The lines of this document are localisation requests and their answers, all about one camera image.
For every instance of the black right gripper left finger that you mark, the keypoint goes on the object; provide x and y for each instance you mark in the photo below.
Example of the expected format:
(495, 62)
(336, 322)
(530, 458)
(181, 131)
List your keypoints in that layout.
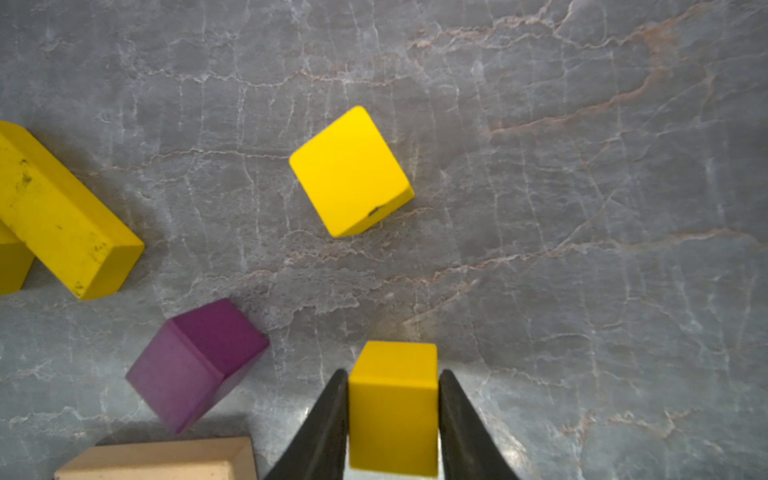
(318, 450)

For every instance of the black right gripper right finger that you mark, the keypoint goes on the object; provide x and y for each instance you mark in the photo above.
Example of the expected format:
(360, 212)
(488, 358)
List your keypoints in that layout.
(468, 451)

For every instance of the yellow cube block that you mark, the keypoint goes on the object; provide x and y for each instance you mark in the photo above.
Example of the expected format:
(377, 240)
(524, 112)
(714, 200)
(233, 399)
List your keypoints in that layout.
(393, 409)
(350, 175)

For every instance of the tan long block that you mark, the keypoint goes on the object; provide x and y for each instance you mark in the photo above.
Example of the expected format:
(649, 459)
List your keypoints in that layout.
(219, 458)

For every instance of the purple cube block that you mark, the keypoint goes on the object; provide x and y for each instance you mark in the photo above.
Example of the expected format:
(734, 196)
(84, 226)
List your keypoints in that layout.
(194, 361)

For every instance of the long yellow block far left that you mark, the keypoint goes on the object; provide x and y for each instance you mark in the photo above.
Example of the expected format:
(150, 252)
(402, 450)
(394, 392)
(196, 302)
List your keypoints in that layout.
(87, 247)

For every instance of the yellow chunky block far left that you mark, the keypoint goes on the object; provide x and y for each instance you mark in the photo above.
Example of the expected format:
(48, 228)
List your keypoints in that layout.
(15, 261)

